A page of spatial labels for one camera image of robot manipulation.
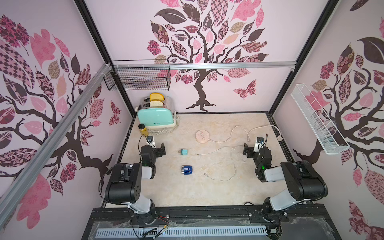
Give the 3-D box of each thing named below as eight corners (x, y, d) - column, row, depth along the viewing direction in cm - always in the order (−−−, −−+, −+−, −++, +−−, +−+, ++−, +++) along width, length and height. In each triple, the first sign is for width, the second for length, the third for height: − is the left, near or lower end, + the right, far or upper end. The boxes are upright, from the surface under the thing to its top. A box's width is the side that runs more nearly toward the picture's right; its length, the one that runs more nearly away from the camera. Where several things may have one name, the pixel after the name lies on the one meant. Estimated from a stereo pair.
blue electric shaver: (181, 174, 89) (180, 173, 87) (181, 167, 92) (181, 165, 90) (192, 174, 89) (192, 173, 87) (192, 166, 92) (192, 165, 90)
